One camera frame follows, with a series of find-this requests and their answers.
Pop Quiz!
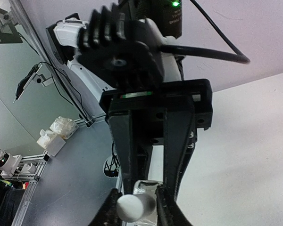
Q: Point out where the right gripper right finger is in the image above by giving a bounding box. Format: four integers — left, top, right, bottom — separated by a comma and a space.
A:
155, 186, 192, 226

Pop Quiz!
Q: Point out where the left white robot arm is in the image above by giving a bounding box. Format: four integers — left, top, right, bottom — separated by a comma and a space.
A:
46, 0, 213, 199

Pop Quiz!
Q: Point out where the black wall monitor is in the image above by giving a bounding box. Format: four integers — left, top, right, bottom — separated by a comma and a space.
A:
0, 8, 23, 44

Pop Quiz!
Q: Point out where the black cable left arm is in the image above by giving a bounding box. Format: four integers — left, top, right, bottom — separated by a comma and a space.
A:
160, 0, 251, 65

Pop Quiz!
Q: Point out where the clear nail polish bottle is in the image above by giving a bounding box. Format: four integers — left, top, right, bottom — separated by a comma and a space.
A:
133, 180, 163, 199

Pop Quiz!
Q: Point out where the white nail polish cap brush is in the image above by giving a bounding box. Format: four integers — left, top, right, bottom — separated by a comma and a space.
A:
116, 193, 156, 223

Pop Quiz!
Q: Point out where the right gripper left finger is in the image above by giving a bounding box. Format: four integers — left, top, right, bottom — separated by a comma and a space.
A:
88, 188, 123, 226

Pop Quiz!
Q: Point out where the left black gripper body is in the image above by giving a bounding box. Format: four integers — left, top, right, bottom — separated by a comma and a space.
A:
79, 4, 214, 146

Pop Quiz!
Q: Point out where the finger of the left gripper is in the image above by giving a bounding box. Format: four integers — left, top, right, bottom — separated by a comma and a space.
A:
163, 104, 194, 201
108, 111, 138, 194

